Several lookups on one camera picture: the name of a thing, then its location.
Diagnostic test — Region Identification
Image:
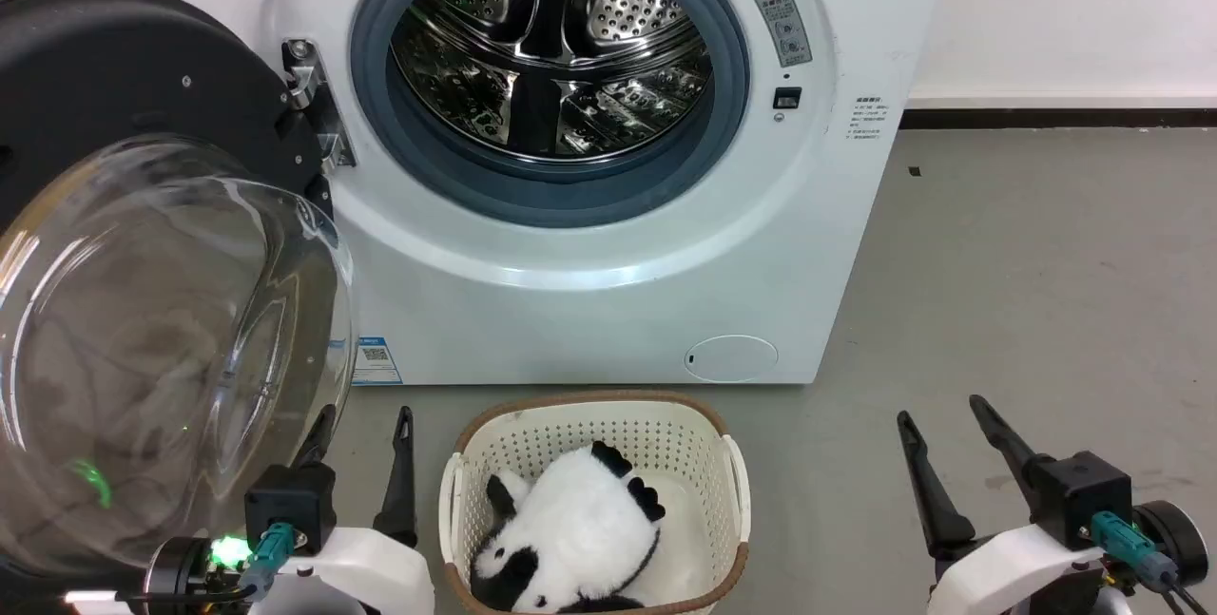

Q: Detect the grey warning sticker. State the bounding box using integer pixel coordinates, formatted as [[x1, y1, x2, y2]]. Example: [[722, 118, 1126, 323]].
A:
[[750, 0, 814, 68]]

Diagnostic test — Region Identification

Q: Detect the black wall baseboard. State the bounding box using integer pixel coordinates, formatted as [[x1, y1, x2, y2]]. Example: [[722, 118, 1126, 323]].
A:
[[899, 107, 1217, 130]]

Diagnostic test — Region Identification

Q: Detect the teal plug right gripper cable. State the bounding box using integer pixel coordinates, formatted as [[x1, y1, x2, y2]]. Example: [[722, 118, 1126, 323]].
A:
[[1090, 509, 1213, 615]]

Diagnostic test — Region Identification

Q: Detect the small printed text label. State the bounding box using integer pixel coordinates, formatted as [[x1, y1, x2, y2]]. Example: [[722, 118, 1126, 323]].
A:
[[849, 98, 885, 143]]

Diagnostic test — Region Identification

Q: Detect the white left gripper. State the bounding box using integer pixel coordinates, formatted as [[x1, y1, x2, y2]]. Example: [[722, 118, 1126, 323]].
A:
[[145, 404, 436, 615]]

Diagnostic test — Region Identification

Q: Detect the black round glass washer door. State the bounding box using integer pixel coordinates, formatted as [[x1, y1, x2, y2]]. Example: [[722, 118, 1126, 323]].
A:
[[0, 0, 358, 580]]

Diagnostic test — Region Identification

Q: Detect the cream plastic laundry basket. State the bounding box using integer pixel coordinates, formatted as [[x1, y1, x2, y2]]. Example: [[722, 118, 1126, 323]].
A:
[[438, 391, 752, 615]]

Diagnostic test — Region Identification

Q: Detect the teal plug gripper cable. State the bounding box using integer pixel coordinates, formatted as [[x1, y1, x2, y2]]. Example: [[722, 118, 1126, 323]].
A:
[[236, 521, 298, 603], [1090, 509, 1213, 615]]

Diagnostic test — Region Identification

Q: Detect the metal door hinge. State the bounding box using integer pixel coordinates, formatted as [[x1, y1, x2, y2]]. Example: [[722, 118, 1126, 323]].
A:
[[281, 38, 357, 171]]

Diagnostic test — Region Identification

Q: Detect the blue energy label sticker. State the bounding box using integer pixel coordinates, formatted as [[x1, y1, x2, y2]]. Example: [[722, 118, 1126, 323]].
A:
[[352, 336, 404, 387]]

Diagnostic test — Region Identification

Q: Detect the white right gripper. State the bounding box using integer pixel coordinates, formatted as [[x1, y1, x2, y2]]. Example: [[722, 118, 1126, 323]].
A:
[[897, 394, 1210, 615]]

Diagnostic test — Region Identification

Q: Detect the round white filter cover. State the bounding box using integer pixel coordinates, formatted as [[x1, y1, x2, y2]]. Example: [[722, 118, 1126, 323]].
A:
[[685, 335, 780, 383]]

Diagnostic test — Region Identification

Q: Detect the stainless steel washer drum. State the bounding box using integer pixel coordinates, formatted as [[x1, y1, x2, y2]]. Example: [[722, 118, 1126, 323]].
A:
[[390, 0, 714, 163]]

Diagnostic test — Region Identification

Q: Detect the white front-load washing machine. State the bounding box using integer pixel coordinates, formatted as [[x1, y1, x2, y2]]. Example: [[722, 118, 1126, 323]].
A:
[[116, 0, 956, 387]]

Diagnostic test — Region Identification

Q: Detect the teal plug left gripper cable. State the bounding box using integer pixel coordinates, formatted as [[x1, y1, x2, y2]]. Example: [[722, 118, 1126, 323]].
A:
[[236, 521, 298, 603]]

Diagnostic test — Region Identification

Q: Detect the black and white panda plush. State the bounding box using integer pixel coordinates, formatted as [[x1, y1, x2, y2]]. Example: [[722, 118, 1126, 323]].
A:
[[470, 441, 666, 615]]

